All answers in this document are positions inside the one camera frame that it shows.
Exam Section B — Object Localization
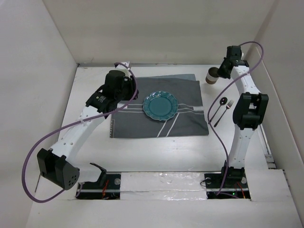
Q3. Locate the white brown paper cup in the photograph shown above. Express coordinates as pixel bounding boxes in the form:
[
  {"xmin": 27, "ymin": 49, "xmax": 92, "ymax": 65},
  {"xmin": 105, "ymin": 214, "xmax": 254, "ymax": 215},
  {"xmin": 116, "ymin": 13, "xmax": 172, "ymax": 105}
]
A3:
[{"xmin": 205, "ymin": 67, "xmax": 219, "ymax": 85}]

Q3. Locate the grey striped cloth placemat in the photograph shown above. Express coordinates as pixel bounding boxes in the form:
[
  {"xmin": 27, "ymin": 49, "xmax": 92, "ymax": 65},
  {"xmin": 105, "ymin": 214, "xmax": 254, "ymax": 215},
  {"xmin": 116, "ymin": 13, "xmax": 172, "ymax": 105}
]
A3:
[{"xmin": 110, "ymin": 74, "xmax": 209, "ymax": 139}]

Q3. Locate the teal ceramic plate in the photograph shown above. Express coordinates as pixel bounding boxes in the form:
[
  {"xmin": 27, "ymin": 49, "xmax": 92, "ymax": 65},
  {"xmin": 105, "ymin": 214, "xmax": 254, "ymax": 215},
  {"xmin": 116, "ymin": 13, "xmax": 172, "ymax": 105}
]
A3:
[{"xmin": 142, "ymin": 91, "xmax": 178, "ymax": 121}]

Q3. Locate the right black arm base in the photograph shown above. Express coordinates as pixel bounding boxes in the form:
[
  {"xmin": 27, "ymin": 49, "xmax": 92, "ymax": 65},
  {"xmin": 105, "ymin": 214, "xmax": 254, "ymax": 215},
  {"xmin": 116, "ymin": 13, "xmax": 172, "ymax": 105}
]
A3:
[{"xmin": 200, "ymin": 172, "xmax": 251, "ymax": 200}]

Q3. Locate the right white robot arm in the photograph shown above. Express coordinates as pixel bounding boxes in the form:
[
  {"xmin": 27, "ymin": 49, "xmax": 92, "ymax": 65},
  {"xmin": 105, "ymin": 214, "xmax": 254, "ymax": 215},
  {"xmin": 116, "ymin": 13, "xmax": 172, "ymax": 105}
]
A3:
[{"xmin": 217, "ymin": 46, "xmax": 269, "ymax": 187}]

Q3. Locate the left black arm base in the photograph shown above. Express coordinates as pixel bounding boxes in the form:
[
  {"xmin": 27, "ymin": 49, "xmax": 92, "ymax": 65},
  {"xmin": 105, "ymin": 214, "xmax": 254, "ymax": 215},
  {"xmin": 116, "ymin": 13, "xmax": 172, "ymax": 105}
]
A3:
[{"xmin": 76, "ymin": 172, "xmax": 121, "ymax": 200}]

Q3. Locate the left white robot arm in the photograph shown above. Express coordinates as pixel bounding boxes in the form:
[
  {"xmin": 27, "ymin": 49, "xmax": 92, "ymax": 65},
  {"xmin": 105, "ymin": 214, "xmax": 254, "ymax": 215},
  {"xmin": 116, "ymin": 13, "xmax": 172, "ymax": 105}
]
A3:
[{"xmin": 37, "ymin": 67, "xmax": 138, "ymax": 190}]

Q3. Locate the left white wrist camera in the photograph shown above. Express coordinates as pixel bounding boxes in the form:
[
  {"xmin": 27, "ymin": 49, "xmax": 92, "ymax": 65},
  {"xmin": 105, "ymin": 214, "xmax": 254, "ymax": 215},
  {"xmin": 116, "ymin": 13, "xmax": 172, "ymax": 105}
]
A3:
[{"xmin": 114, "ymin": 62, "xmax": 131, "ymax": 76}]

